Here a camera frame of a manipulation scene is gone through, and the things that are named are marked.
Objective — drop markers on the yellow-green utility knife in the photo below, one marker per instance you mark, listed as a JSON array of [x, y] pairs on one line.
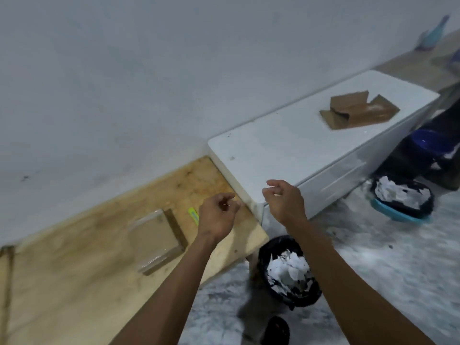
[[193, 215]]

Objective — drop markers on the black-lined trash bin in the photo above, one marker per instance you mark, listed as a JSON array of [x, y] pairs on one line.
[[269, 255]]

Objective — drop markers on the white drawer cabinet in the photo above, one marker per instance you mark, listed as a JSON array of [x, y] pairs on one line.
[[305, 150]]

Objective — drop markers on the dark blue plastic basin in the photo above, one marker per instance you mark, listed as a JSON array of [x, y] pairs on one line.
[[427, 141]]

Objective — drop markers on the person's right forearm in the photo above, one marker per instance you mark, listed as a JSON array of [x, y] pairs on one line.
[[355, 287]]

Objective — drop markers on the light blue broom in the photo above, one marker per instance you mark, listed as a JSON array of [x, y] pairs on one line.
[[433, 35]]

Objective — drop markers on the person's right thumb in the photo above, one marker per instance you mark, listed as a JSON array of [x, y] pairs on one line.
[[269, 193]]

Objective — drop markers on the person's left forearm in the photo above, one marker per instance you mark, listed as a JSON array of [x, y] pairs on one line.
[[172, 294]]

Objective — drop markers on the blue bin with black liner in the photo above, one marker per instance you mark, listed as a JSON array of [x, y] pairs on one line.
[[402, 208]]

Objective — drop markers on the person's right hand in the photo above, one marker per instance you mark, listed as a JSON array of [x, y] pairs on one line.
[[287, 204]]

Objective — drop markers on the person's left hand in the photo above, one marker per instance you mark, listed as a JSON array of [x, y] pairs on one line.
[[212, 220]]

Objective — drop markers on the black sandal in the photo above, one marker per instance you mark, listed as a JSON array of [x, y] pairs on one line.
[[277, 332]]

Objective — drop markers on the flattened brown cardboard box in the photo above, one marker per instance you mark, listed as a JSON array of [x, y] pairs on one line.
[[359, 111]]

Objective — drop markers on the person's left thumb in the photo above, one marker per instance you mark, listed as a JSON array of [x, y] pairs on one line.
[[233, 208]]

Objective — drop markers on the pile of white paper scraps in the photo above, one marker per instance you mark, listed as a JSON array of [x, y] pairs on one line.
[[287, 273], [399, 193]]

